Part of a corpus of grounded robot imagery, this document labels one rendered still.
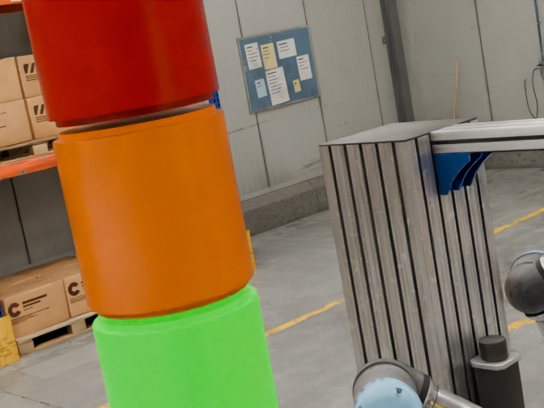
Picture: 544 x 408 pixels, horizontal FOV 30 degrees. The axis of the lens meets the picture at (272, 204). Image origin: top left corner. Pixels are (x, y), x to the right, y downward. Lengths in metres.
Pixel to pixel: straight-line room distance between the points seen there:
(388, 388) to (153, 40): 1.53
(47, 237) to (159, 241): 10.20
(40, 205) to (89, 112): 10.15
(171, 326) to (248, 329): 0.02
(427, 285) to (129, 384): 1.84
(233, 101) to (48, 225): 2.81
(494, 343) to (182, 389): 1.92
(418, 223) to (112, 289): 1.81
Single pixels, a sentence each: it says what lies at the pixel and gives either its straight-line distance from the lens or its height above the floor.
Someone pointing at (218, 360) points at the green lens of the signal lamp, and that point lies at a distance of 0.29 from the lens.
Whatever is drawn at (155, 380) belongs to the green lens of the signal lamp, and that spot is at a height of 2.20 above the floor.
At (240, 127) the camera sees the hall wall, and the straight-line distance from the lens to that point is 11.97.
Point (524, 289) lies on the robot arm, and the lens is 2.34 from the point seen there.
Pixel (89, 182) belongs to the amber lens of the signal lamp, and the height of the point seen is 2.26.
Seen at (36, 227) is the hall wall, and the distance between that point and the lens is 10.41.
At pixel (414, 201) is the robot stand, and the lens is 2.07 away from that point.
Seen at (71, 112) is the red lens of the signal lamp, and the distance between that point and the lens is 0.28.
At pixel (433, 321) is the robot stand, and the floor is 1.65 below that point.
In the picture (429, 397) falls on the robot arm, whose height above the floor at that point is 1.57.
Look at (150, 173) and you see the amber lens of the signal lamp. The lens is 0.27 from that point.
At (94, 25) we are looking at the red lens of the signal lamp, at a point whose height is 2.30.
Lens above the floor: 2.29
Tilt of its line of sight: 10 degrees down
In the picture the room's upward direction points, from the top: 10 degrees counter-clockwise
